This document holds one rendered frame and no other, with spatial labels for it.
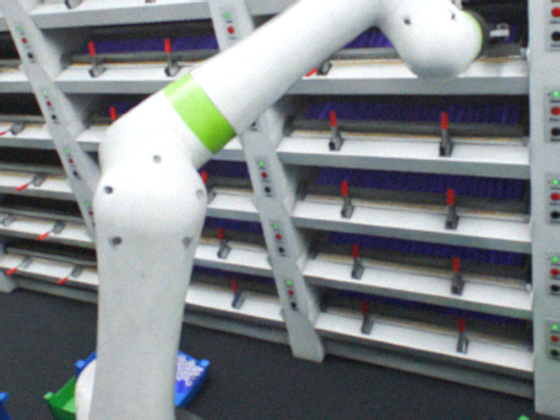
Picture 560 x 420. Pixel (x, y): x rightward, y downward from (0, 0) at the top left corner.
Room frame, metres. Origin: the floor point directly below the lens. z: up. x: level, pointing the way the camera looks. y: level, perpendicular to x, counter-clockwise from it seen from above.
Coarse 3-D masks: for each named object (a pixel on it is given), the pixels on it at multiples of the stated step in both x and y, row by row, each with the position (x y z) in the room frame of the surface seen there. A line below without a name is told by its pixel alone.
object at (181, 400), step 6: (180, 354) 1.36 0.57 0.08; (90, 360) 1.32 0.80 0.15; (204, 360) 1.32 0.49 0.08; (78, 366) 1.26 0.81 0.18; (84, 366) 1.27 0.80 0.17; (198, 366) 1.33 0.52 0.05; (204, 366) 1.30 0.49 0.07; (78, 372) 1.27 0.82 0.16; (204, 372) 1.30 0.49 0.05; (78, 378) 1.27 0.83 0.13; (204, 378) 1.31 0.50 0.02; (198, 384) 1.28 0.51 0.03; (192, 390) 1.25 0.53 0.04; (180, 396) 1.26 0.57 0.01; (186, 396) 1.23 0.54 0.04; (192, 396) 1.26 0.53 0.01; (180, 402) 1.20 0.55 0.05; (186, 402) 1.24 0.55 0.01
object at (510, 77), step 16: (528, 32) 1.16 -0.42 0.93; (528, 48) 1.03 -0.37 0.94; (368, 64) 1.23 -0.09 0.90; (384, 64) 1.22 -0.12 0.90; (400, 64) 1.20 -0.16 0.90; (480, 64) 1.11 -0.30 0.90; (496, 64) 1.10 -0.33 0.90; (512, 64) 1.08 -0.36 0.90; (528, 64) 1.03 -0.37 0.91; (304, 80) 1.26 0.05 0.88; (320, 80) 1.24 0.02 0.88; (336, 80) 1.23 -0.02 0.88; (352, 80) 1.21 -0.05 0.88; (368, 80) 1.19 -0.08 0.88; (384, 80) 1.17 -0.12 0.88; (400, 80) 1.16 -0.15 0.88; (416, 80) 1.14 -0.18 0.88; (464, 80) 1.09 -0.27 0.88; (480, 80) 1.08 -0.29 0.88; (496, 80) 1.07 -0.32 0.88; (512, 80) 1.05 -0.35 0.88; (528, 80) 1.04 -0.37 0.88
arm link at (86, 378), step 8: (88, 368) 0.72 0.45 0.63; (80, 376) 0.71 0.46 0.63; (88, 376) 0.70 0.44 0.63; (80, 384) 0.69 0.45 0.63; (88, 384) 0.69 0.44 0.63; (80, 392) 0.68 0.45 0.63; (88, 392) 0.67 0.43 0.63; (80, 400) 0.66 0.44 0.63; (88, 400) 0.66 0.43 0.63; (80, 408) 0.65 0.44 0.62; (88, 408) 0.64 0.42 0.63; (80, 416) 0.64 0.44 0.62
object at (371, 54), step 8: (368, 48) 1.25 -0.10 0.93; (376, 48) 1.24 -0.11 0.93; (384, 48) 1.23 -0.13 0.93; (392, 48) 1.22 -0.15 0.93; (488, 48) 1.11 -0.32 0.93; (496, 48) 1.11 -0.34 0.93; (504, 48) 1.10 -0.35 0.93; (512, 48) 1.09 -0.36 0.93; (520, 48) 1.08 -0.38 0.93; (336, 56) 1.27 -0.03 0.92; (344, 56) 1.26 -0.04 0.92; (352, 56) 1.25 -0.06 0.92; (360, 56) 1.25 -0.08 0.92; (368, 56) 1.24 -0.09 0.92; (376, 56) 1.23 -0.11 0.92; (384, 56) 1.22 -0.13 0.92; (392, 56) 1.21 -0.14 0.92; (496, 56) 1.10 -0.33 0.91; (336, 64) 1.26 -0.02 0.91; (344, 64) 1.25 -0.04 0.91; (352, 64) 1.24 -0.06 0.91
